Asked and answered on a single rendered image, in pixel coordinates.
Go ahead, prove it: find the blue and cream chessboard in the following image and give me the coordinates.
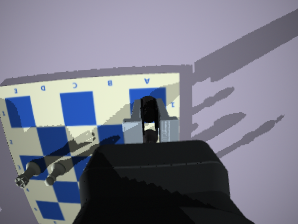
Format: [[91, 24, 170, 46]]
[[0, 73, 179, 224]]

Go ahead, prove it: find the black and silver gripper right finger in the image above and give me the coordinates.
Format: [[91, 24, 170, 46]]
[[153, 98, 179, 142]]

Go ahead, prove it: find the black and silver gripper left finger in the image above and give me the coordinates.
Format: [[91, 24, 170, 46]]
[[122, 99, 145, 144]]

